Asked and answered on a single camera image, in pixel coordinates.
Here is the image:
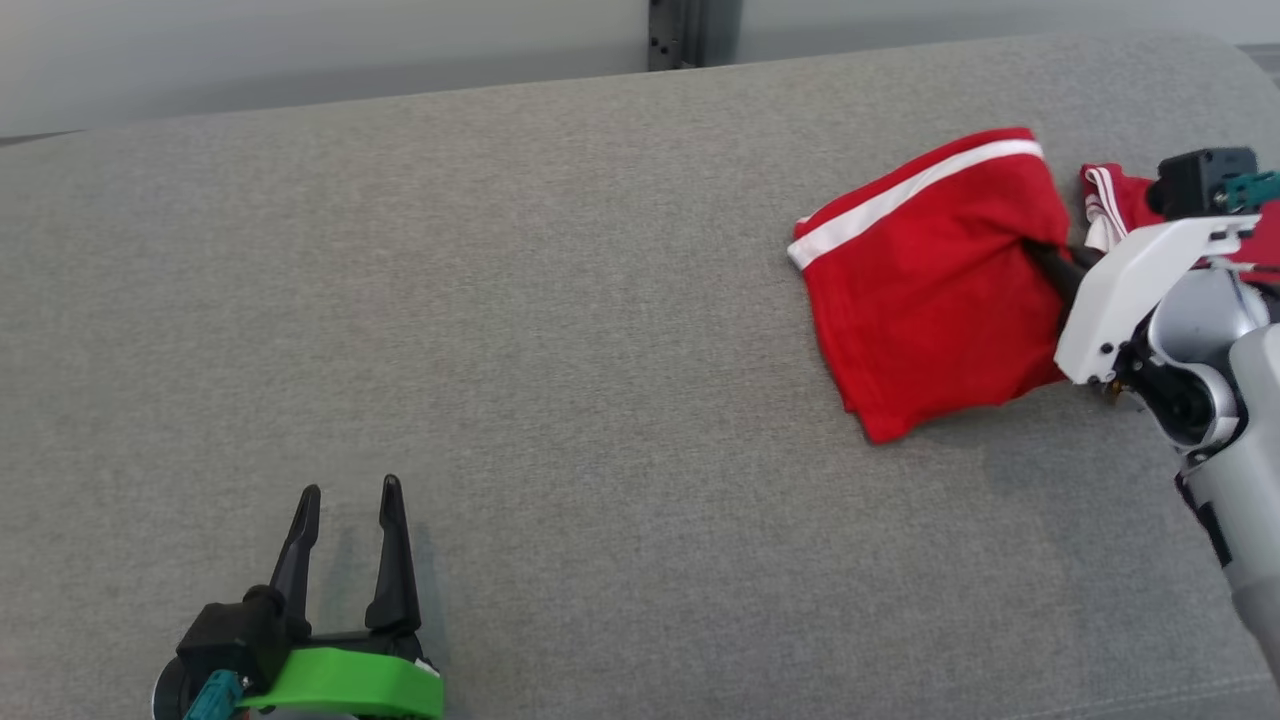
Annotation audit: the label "red jersey with black lettering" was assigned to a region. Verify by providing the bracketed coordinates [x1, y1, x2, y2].
[1080, 163, 1280, 271]

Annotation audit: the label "grey metal wall post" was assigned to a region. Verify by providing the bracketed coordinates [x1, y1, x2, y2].
[648, 0, 743, 72]

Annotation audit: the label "red shorts with white stripes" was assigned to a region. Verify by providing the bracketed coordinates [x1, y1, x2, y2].
[787, 127, 1073, 444]

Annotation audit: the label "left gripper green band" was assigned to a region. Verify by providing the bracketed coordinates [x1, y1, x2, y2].
[235, 474, 445, 720]

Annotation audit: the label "grey fabric sofa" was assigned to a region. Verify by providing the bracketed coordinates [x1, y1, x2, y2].
[0, 30, 1280, 720]

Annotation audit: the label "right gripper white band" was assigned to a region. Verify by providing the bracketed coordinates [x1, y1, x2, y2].
[1024, 214, 1263, 386]

